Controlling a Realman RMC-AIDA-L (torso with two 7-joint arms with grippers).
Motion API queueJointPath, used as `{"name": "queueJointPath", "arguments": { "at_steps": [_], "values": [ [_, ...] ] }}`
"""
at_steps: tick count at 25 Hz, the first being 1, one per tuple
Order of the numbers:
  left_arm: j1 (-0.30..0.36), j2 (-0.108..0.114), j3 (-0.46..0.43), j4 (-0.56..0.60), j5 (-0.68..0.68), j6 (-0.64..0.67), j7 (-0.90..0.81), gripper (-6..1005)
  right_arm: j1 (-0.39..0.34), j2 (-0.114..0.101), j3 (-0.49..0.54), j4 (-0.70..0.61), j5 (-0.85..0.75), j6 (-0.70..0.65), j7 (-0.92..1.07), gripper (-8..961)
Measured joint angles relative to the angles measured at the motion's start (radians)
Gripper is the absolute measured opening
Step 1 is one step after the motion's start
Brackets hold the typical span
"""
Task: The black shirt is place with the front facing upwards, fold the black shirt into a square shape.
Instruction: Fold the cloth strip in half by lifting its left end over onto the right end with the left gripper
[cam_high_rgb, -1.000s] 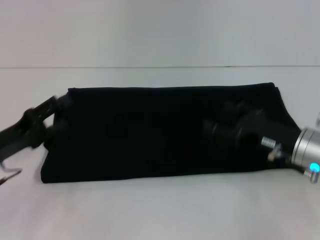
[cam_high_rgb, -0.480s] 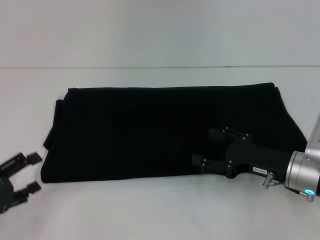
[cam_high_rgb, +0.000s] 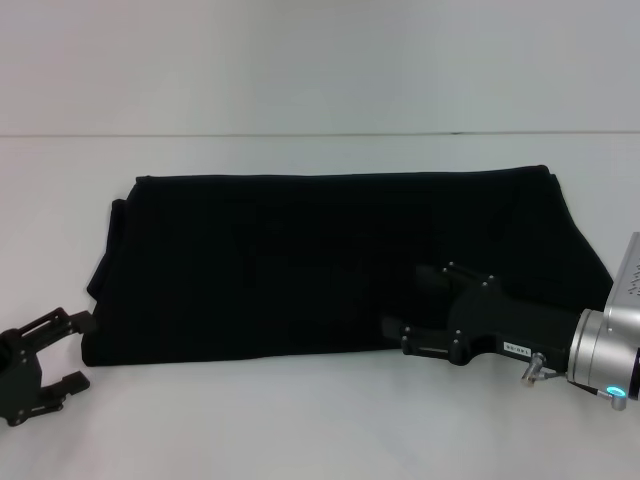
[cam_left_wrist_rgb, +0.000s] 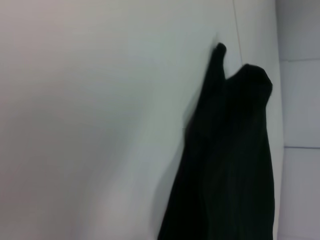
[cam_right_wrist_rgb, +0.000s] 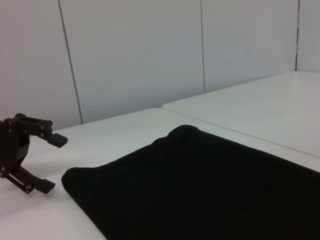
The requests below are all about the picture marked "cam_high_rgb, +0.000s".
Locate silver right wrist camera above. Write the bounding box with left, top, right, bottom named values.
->
left=603, top=244, right=640, bottom=332

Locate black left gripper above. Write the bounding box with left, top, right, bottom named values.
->
left=0, top=308, right=98, bottom=429

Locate black shirt with FREE print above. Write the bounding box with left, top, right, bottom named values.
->
left=82, top=163, right=615, bottom=369

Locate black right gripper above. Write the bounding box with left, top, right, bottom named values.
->
left=381, top=259, right=585, bottom=374

